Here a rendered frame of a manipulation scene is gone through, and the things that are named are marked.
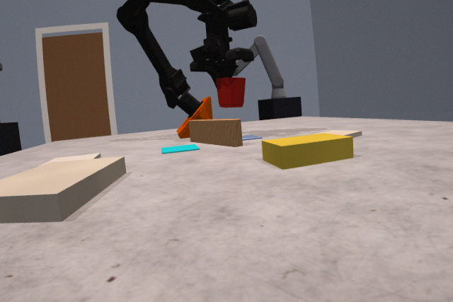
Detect red cup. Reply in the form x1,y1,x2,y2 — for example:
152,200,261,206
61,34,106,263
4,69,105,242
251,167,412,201
216,78,246,108

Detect yellow rectangular block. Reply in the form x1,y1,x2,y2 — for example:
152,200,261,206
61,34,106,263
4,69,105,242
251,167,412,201
262,133,354,170

